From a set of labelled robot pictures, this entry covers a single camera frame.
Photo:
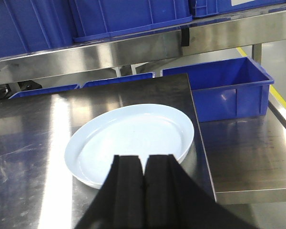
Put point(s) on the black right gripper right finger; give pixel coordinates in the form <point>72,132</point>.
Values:
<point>174,201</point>

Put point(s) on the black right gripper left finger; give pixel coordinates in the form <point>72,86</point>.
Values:
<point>119,204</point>

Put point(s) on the light blue plate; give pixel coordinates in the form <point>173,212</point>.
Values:
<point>136,130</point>

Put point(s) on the blue low bin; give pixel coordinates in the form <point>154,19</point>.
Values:
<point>45,90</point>
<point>121,79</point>

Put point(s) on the blue bin beside table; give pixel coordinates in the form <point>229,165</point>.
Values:
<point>227,89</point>

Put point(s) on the blue low bin left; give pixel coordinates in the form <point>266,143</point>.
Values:
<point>45,90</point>

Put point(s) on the black tape strip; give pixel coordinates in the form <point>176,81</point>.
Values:
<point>185,37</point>

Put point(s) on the blue plastic crate middle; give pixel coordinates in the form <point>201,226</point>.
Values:
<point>98,19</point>

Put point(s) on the blue plastic crate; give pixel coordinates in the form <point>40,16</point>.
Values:
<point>206,8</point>
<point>34,25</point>
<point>98,19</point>

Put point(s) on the blue plastic crate right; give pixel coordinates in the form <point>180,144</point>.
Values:
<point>206,8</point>

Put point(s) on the blue plastic crate left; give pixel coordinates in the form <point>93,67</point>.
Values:
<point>34,25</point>

